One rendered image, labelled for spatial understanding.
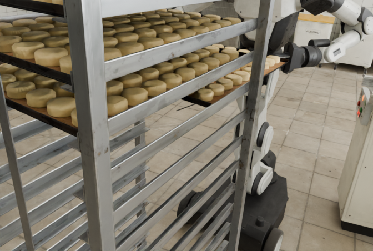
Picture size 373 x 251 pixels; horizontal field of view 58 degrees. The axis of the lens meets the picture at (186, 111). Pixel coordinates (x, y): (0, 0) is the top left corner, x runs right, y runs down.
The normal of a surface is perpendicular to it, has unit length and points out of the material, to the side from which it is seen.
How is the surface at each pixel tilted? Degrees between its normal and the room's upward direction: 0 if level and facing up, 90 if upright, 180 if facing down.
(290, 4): 86
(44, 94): 0
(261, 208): 0
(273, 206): 0
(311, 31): 92
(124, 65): 90
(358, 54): 92
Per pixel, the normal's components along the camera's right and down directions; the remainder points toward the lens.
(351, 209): -0.33, 0.38
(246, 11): -0.55, 0.34
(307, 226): 0.04, -0.91
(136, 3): 0.83, 0.26
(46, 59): 0.04, 0.42
